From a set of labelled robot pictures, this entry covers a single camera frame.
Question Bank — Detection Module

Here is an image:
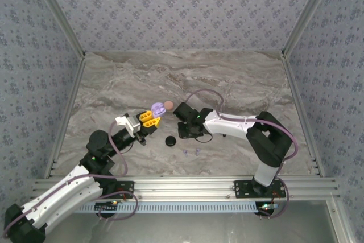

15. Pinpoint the purple earbud charging case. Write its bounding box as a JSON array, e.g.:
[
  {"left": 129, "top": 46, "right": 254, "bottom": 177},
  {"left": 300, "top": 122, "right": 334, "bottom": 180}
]
[{"left": 150, "top": 101, "right": 168, "bottom": 118}]

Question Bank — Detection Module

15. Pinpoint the black controller board with LED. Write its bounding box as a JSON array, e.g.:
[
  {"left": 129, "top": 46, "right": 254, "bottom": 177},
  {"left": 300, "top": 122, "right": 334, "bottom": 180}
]
[
  {"left": 94, "top": 201, "right": 119, "bottom": 219},
  {"left": 255, "top": 201, "right": 279, "bottom": 219}
]

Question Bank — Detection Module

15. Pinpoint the grey metal lower panel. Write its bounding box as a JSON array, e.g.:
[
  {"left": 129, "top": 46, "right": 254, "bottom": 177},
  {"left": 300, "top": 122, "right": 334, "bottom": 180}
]
[{"left": 16, "top": 200, "right": 352, "bottom": 243}]

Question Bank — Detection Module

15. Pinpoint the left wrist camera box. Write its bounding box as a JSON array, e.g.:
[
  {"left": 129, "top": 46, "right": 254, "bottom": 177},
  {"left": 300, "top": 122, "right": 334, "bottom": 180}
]
[{"left": 115, "top": 114, "right": 142, "bottom": 137}]

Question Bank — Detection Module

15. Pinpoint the right gripper thin black cable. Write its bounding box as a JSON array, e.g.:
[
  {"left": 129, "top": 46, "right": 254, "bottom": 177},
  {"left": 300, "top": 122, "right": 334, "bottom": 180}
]
[{"left": 195, "top": 133, "right": 214, "bottom": 145}]

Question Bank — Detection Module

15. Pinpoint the aluminium table side rail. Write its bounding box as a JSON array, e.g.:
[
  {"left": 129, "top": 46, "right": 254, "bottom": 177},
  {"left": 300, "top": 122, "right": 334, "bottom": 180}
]
[
  {"left": 42, "top": 53, "right": 88, "bottom": 180},
  {"left": 280, "top": 52, "right": 326, "bottom": 178}
]

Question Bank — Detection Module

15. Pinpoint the wide aluminium base rail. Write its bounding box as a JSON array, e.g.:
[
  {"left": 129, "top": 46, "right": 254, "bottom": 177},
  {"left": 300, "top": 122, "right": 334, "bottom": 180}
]
[{"left": 30, "top": 176, "right": 341, "bottom": 200}]

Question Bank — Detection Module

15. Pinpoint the light blue slotted cable duct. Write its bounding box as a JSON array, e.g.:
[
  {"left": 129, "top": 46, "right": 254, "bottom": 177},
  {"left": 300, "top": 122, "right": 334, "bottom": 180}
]
[{"left": 75, "top": 200, "right": 261, "bottom": 215}]

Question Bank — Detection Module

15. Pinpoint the aluminium corner post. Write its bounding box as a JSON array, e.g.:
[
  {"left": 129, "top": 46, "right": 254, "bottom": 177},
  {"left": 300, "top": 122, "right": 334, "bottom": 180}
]
[
  {"left": 280, "top": 0, "right": 341, "bottom": 57},
  {"left": 28, "top": 0, "right": 86, "bottom": 57}
]

